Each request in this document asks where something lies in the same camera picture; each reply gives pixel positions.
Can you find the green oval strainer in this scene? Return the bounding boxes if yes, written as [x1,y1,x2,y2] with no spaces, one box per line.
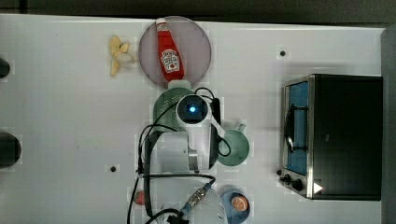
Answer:
[153,80,193,132]

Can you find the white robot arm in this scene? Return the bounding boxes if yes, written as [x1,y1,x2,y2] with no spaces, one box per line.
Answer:
[141,93,228,224]

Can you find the green plastic mug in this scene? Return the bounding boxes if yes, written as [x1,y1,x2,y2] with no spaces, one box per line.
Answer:
[218,124,249,166]

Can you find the red plush ketchup bottle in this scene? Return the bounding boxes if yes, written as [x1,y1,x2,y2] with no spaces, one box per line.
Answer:
[156,18,185,82]

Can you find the grey round plate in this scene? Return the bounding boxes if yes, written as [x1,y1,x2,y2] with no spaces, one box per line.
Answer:
[138,16,212,88]

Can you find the red plush strawberry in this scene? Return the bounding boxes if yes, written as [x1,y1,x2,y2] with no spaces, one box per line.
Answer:
[134,190,145,205]

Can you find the yellow plush peeled banana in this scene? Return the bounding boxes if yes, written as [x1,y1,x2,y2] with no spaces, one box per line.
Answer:
[109,35,133,77]

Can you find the silver black toaster oven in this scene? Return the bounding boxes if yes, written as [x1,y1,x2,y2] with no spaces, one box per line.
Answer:
[276,74,383,201]

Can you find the black cylindrical cup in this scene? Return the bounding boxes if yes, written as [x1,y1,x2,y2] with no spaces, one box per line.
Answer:
[0,59,10,78]

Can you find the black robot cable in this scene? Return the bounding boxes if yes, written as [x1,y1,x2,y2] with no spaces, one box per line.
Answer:
[126,87,232,224]

